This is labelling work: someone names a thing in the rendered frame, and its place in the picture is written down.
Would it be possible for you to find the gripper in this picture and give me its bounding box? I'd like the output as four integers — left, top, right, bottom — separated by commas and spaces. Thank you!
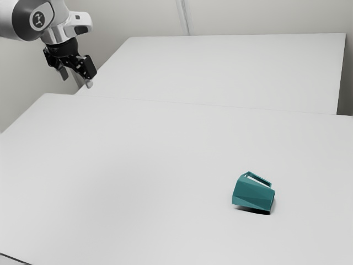
42, 37, 98, 89

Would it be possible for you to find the teal faceted mug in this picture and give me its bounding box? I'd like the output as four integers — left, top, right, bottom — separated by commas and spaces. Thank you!
231, 171, 276, 214

